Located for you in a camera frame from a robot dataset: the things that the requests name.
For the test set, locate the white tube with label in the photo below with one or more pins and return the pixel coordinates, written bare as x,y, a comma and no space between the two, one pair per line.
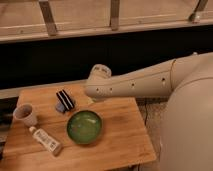
51,144

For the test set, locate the black white striped object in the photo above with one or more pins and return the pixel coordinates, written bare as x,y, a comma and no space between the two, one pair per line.
66,103

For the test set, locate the wooden railing frame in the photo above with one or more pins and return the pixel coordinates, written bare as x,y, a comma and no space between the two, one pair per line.
26,20

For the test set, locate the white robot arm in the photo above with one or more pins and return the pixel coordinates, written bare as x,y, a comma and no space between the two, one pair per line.
187,123

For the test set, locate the green ceramic bowl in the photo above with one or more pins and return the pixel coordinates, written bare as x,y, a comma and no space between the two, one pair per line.
84,127

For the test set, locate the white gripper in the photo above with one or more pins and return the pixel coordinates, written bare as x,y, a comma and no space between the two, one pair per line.
97,77

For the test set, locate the white paper cup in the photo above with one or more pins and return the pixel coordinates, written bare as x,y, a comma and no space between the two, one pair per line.
25,114

